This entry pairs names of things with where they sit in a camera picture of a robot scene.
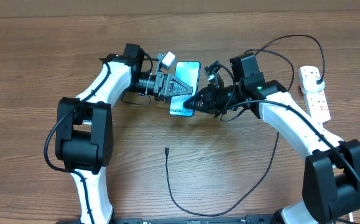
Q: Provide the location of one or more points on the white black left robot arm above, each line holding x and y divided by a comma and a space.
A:
81, 141

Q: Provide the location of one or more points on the white power extension strip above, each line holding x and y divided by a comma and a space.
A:
317, 106

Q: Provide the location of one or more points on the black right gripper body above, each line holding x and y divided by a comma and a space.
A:
220, 101

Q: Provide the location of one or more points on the white charger plug adapter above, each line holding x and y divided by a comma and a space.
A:
309, 79

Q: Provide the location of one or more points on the blue Galaxy smartphone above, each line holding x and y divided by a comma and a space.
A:
189, 73

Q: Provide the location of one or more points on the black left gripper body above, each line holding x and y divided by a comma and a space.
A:
153, 85

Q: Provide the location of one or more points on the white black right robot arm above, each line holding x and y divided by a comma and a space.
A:
331, 180

